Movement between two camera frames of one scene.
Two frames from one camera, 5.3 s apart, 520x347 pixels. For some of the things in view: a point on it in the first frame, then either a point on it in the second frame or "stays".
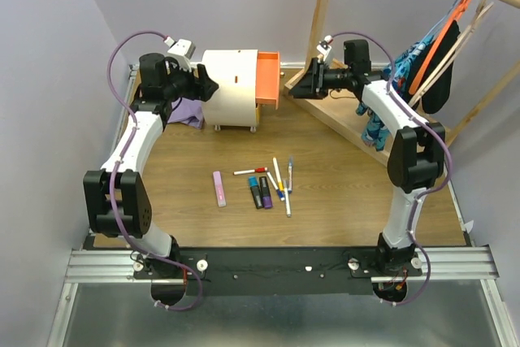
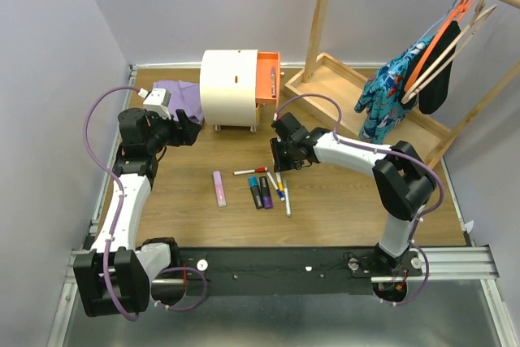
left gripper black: (205, 86) to (185, 135)
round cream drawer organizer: (245, 79) stays
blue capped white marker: (281, 193) stays
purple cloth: (187, 111) stays
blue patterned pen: (290, 175) to (273, 82)
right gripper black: (311, 85) to (279, 162)
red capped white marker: (259, 170) stays
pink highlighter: (219, 189) stays
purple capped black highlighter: (267, 200) stays
